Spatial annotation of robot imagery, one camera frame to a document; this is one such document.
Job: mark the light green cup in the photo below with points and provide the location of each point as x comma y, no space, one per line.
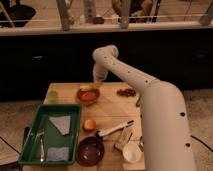
52,97

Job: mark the brown grape bunch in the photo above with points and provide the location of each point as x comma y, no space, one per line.
127,92

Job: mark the orange fruit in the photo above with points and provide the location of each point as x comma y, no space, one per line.
89,125

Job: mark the green plastic tray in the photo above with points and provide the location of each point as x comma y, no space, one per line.
30,154

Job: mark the wooden block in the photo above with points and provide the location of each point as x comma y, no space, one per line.
123,139

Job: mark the grey cloth upper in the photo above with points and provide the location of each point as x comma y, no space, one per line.
62,123

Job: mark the white handled brush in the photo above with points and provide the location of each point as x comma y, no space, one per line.
101,134

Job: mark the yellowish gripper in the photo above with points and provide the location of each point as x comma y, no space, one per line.
97,84

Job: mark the grey sponge lower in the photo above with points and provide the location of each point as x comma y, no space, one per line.
57,154

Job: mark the red orange bowl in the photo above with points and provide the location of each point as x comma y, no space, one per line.
87,97

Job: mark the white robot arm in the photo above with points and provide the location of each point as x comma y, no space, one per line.
165,128

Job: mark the dark metal can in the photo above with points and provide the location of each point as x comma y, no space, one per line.
141,145

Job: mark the silver utensil in tray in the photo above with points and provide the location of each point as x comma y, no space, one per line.
40,135

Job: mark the dark maroon bowl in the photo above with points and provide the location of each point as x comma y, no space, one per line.
90,151

